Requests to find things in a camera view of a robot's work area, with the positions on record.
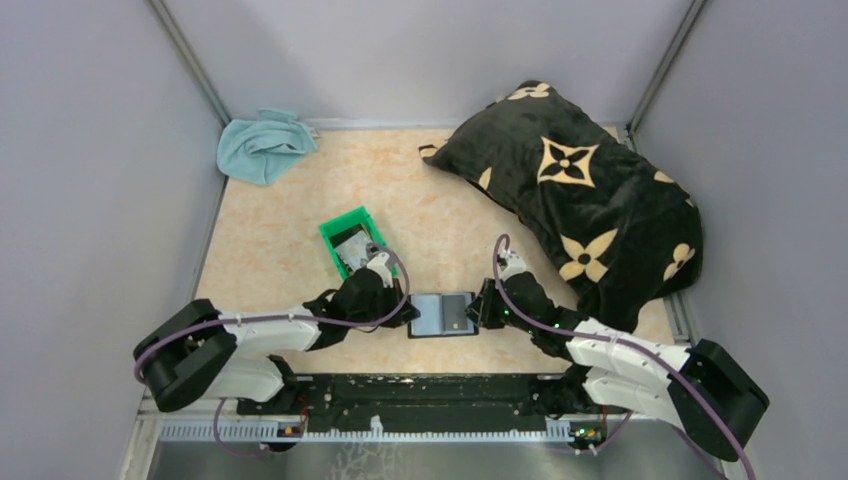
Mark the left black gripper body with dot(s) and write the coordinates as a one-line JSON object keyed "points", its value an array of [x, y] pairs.
{"points": [[395, 302]]}

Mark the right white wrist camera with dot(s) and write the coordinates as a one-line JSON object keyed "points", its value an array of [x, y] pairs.
{"points": [[508, 264]]}

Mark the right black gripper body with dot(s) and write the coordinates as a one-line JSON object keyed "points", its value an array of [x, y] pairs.
{"points": [[486, 304]]}

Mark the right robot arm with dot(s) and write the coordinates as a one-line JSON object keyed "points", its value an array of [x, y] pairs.
{"points": [[701, 390]]}

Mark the light blue cloth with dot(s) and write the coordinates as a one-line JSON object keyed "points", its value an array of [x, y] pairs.
{"points": [[260, 151]]}

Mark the green plastic bin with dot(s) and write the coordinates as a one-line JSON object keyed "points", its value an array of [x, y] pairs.
{"points": [[336, 230]]}

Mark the black card holder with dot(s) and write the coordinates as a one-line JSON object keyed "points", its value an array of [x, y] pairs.
{"points": [[428, 323]]}

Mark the dark card in holder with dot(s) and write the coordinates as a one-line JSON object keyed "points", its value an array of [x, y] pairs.
{"points": [[454, 320]]}

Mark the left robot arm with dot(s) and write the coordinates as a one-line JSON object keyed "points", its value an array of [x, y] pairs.
{"points": [[201, 353]]}

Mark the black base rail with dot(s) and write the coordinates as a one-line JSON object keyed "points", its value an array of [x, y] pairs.
{"points": [[496, 403]]}

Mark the black floral pillow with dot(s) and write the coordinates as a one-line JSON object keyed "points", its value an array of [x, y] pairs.
{"points": [[619, 231]]}

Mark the white gold VIP card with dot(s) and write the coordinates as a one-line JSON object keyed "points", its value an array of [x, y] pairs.
{"points": [[355, 251]]}

